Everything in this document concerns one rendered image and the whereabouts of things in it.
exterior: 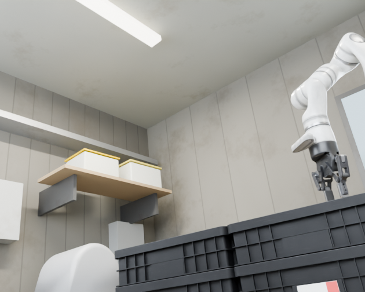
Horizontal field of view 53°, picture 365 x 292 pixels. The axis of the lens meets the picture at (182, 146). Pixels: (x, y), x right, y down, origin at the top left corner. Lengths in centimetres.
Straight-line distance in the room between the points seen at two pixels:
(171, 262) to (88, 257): 177
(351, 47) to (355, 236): 66
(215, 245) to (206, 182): 298
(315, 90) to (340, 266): 48
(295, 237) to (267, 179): 265
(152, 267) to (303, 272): 43
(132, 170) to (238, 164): 108
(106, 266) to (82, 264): 21
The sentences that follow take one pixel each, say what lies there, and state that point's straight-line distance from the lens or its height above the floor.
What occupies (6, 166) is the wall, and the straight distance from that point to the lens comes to 354.
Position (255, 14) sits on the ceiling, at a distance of 343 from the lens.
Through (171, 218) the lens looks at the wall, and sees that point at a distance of 425.
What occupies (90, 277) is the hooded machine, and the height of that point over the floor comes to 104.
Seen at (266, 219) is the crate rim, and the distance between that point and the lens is 98.
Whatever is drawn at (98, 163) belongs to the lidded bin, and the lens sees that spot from 333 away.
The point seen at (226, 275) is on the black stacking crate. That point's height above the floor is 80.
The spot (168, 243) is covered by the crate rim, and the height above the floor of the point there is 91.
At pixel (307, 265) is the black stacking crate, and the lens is 94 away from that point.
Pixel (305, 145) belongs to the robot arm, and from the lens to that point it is 106.
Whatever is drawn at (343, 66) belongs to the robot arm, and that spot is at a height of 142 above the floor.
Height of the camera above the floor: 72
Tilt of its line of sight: 25 degrees up
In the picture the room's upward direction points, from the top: 7 degrees counter-clockwise
